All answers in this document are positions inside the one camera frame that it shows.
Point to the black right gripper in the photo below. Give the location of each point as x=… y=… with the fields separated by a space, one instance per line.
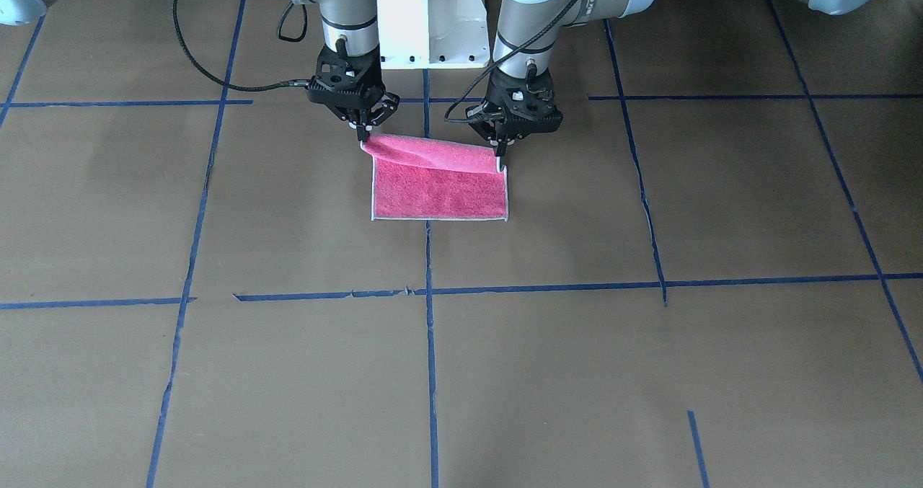
x=386 y=107

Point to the pink towel with grey edge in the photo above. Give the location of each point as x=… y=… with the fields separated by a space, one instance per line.
x=427 y=179

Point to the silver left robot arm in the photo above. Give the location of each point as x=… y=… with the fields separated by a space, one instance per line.
x=527 y=30

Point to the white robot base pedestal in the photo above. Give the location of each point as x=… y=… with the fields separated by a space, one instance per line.
x=417 y=34

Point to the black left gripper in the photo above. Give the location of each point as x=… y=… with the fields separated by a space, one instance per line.
x=482 y=111

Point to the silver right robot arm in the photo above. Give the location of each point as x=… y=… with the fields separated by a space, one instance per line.
x=350 y=28

